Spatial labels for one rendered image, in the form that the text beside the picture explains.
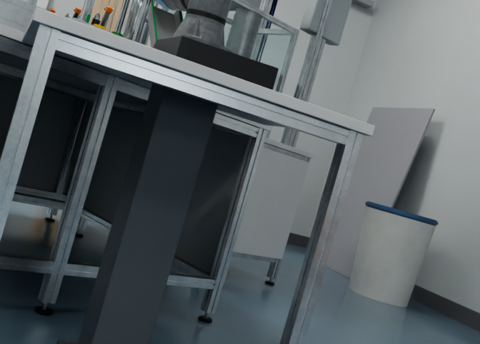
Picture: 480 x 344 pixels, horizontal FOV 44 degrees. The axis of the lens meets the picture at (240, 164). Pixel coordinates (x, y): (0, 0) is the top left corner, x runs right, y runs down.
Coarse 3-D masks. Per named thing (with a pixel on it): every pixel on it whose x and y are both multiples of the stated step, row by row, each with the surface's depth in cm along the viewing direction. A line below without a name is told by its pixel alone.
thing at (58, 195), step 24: (0, 72) 342; (0, 96) 349; (48, 96) 367; (72, 96) 373; (0, 120) 351; (48, 120) 370; (72, 120) 380; (0, 144) 354; (48, 144) 373; (72, 144) 378; (24, 168) 366; (48, 168) 375; (72, 168) 386; (24, 192) 364; (48, 192) 373
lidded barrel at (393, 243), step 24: (384, 216) 435; (408, 216) 428; (360, 240) 452; (384, 240) 433; (408, 240) 430; (360, 264) 445; (384, 264) 432; (408, 264) 432; (360, 288) 440; (384, 288) 432; (408, 288) 437
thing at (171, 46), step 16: (160, 48) 170; (176, 48) 154; (192, 48) 154; (208, 48) 155; (208, 64) 156; (224, 64) 157; (240, 64) 159; (256, 64) 161; (256, 80) 161; (272, 80) 163
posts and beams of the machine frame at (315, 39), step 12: (264, 0) 409; (324, 12) 368; (324, 24) 370; (312, 36) 370; (312, 48) 367; (312, 60) 369; (300, 84) 369; (300, 96) 368; (288, 132) 367; (288, 144) 369
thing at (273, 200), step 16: (272, 144) 353; (272, 160) 356; (288, 160) 364; (304, 160) 375; (256, 176) 350; (272, 176) 358; (288, 176) 367; (304, 176) 376; (256, 192) 352; (272, 192) 361; (288, 192) 369; (256, 208) 355; (272, 208) 363; (288, 208) 372; (80, 224) 352; (256, 224) 357; (272, 224) 366; (288, 224) 375; (240, 240) 351; (256, 240) 359; (272, 240) 368; (240, 256) 354; (256, 256) 364; (272, 256) 371; (272, 272) 375
